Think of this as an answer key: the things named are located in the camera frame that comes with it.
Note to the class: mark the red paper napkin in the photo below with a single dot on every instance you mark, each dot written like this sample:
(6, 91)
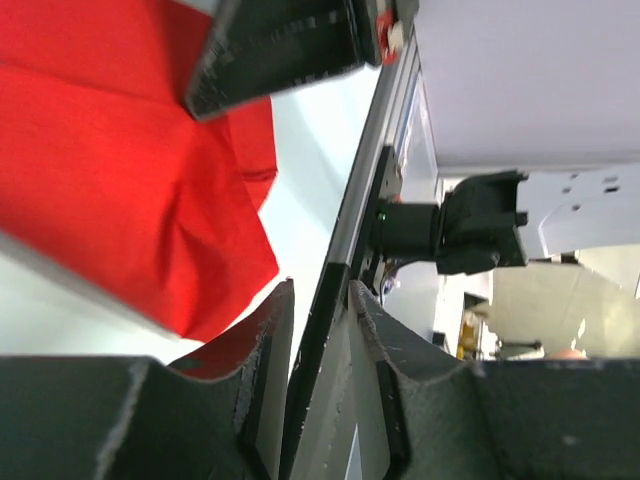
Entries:
(127, 227)

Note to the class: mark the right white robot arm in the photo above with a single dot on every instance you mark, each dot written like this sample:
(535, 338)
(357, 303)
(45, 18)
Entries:
(504, 132)

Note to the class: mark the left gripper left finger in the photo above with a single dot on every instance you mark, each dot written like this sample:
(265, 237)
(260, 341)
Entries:
(216, 413)

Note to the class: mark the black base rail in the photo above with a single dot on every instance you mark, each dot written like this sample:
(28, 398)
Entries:
(320, 419)

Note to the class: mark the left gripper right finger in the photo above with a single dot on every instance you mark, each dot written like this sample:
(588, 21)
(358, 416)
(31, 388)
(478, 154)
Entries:
(422, 414)

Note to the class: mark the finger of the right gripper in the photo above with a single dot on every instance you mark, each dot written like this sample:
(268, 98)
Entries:
(257, 48)

